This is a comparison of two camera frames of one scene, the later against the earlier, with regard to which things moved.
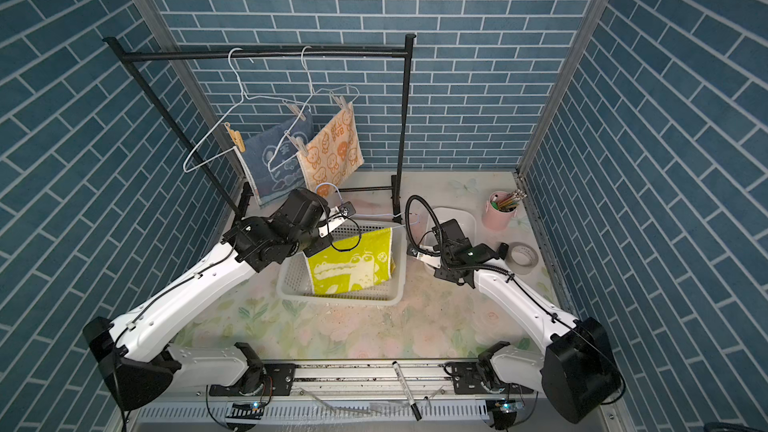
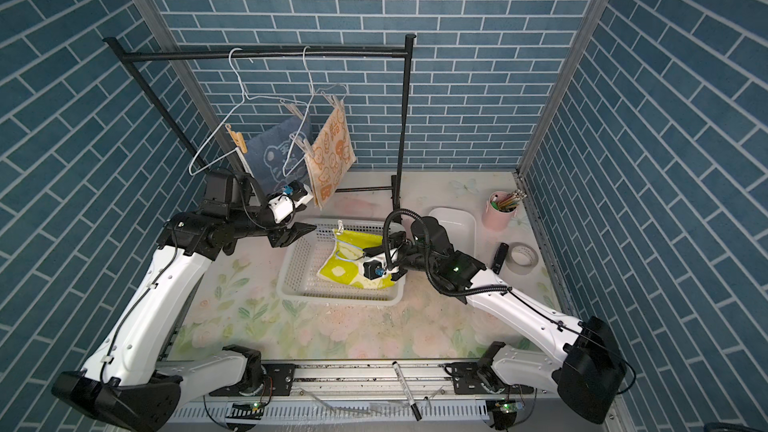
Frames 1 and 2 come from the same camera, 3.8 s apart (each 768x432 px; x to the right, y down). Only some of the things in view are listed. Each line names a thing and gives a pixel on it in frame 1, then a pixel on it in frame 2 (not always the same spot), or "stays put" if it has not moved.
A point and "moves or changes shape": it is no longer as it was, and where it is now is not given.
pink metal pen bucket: [494, 218] stays put
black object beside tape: [503, 250] stays put
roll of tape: [522, 258] stays put
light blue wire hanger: [399, 214] to [336, 254]
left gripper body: [321, 243] to [280, 235]
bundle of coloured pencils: [511, 201] stays put
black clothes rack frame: [125, 56] stays put
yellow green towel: [351, 263] moves or changes shape
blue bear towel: [272, 158] stays put
